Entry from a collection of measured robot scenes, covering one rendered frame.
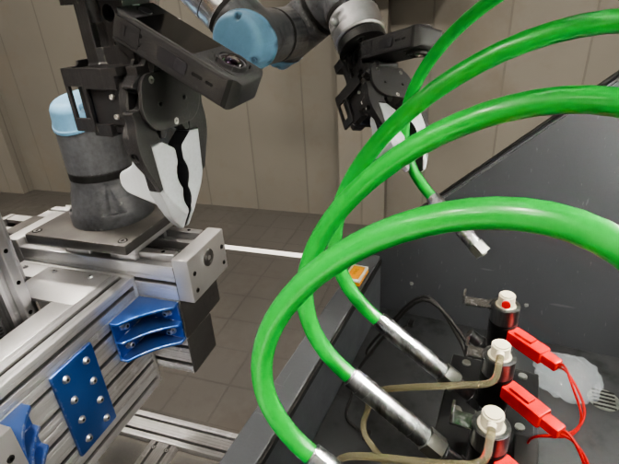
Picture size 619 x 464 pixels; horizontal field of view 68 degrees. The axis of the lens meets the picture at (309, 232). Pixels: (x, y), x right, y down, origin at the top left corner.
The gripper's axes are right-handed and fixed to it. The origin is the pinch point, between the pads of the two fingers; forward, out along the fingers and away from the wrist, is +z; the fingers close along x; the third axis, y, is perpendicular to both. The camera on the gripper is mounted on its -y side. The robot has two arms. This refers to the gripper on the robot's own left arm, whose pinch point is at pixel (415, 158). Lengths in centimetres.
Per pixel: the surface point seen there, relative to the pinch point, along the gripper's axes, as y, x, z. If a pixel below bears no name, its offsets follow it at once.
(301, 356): 21.6, 10.8, 19.2
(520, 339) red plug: -5.7, 1.0, 23.8
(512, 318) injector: -5.8, 1.1, 21.7
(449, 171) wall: 141, -186, -75
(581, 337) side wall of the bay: 11.4, -36.9, 27.4
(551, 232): -26.7, 24.6, 19.1
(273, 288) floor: 185, -69, -27
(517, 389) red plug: -8.0, 6.9, 27.5
